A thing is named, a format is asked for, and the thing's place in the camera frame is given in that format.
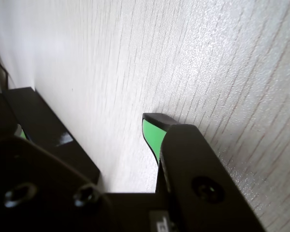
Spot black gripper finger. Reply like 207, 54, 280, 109
0, 123, 126, 232

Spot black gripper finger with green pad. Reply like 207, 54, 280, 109
142, 112, 267, 232

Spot flat black box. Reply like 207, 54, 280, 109
3, 87, 102, 191

